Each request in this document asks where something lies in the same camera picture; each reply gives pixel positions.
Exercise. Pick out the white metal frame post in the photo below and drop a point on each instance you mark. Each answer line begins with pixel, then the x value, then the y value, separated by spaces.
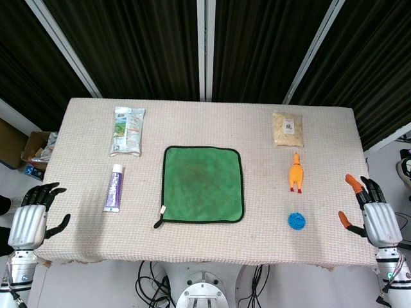
pixel 205 48
pixel 313 51
pixel 64 48

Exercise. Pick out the purple toothpaste tube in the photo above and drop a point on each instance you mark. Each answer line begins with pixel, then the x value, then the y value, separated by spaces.
pixel 113 189

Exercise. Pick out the brown cardboard panel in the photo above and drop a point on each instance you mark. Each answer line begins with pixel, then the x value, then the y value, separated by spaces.
pixel 11 144

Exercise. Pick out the orange rubber chicken toy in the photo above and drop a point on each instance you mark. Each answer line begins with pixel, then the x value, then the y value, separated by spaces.
pixel 296 174

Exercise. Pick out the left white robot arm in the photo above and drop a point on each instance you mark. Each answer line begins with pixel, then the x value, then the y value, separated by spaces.
pixel 19 272

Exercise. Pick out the black corrugated curtain panel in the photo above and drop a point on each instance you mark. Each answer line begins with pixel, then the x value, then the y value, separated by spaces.
pixel 260 48
pixel 135 48
pixel 369 73
pixel 25 70

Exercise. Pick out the white robot torso base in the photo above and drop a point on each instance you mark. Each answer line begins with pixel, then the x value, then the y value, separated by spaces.
pixel 200 288

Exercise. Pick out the green microfibre cloth black trim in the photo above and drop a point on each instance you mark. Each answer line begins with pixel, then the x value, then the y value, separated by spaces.
pixel 202 183

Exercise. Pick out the white black shoe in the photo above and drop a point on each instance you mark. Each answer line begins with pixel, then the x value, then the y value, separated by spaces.
pixel 405 170

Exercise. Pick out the blue round silicone brush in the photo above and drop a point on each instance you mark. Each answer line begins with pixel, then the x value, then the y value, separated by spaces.
pixel 296 221

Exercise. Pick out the open cardboard box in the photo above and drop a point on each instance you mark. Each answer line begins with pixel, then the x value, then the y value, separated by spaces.
pixel 33 146

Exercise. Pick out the beige waffle tablecloth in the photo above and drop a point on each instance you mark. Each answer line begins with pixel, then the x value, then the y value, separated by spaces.
pixel 205 128

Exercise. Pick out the clear bag of beige flakes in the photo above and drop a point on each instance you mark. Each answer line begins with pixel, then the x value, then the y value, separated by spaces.
pixel 288 130

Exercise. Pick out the right silver robot hand orange fingertips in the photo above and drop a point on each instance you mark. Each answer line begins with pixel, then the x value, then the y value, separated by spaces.
pixel 382 221

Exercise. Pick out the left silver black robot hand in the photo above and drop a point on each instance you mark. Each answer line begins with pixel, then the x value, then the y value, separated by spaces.
pixel 27 224

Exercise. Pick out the white green snack bag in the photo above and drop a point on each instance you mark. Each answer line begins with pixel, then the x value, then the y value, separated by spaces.
pixel 126 131

